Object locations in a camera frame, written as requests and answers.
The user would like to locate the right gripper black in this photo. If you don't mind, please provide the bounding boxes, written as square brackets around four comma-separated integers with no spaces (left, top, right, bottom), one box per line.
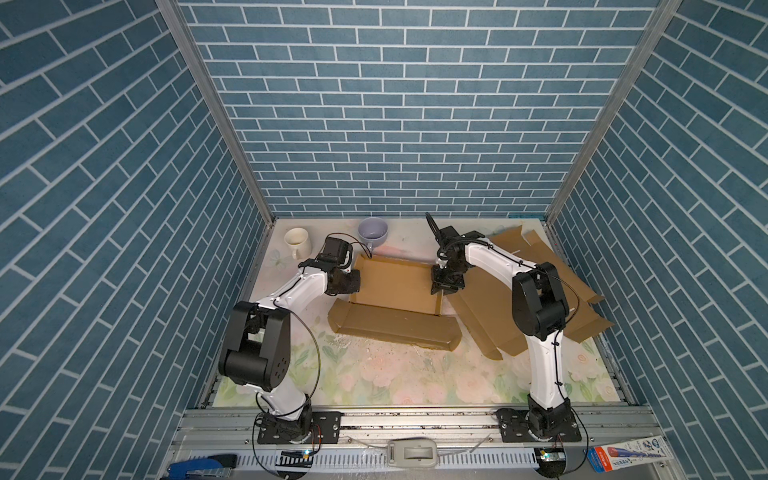
[427,260,466,295]

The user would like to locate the brown cardboard box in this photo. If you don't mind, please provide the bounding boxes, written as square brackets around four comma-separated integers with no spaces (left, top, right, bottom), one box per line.
[328,255,462,351]

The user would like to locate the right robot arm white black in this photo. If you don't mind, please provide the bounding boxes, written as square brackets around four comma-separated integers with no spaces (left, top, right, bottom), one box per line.
[425,213,574,441]

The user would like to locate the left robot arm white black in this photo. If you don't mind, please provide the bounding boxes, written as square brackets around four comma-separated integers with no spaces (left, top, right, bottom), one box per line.
[218,237,361,422]

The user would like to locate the white ceramic mug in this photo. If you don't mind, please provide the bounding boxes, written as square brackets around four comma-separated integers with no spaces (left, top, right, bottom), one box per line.
[283,227,312,260]

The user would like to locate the lavender speckled ceramic cup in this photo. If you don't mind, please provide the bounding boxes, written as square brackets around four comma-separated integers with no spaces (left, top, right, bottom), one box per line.
[357,217,389,250]

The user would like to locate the flat brown cardboard sheet middle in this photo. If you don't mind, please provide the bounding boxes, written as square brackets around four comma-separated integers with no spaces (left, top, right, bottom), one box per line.
[447,268,528,361]

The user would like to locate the flat brown cardboard sheet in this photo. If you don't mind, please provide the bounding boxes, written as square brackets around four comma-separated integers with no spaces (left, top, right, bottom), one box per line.
[447,268,528,361]
[491,226,613,343]

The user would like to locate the flat brown cardboard sheet right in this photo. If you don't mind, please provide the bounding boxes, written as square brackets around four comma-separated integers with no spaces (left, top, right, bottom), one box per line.
[491,226,613,343]

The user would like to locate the blue tool at bottom left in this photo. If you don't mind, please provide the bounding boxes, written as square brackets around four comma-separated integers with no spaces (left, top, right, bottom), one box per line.
[164,454,238,480]

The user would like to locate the small green circuit board right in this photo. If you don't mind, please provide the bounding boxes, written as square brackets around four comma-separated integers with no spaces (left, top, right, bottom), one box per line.
[536,448,567,463]

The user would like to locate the white red blue carton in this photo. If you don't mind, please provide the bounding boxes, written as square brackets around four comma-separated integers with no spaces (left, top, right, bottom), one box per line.
[587,436,674,473]

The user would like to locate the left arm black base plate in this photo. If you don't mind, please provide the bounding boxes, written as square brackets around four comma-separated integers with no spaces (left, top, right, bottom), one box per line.
[255,411,343,445]

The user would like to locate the aluminium mounting rail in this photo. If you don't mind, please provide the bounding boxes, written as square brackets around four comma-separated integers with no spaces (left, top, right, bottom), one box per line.
[170,404,662,454]

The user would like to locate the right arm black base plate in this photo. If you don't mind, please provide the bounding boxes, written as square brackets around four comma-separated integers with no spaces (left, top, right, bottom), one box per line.
[495,405,582,443]

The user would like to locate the grey plastic handle clamp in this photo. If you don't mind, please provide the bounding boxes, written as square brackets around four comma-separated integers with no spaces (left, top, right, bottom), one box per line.
[386,437,439,469]

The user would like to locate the white slotted cable duct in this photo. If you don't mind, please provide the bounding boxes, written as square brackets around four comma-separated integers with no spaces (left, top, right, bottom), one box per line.
[236,448,541,472]

